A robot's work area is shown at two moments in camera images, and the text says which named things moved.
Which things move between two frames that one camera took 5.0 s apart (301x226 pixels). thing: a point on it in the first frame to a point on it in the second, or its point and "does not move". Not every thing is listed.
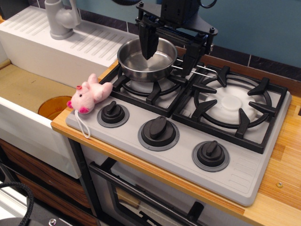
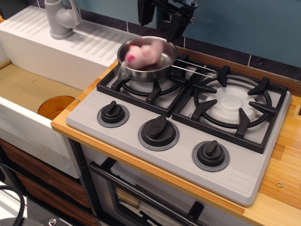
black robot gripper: (180, 20) to (181, 13)
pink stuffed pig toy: (85, 96) to (136, 57)
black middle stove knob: (158, 134) does not move
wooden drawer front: (53, 187) does not move
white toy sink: (34, 68) does not move
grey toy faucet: (62, 20) does not move
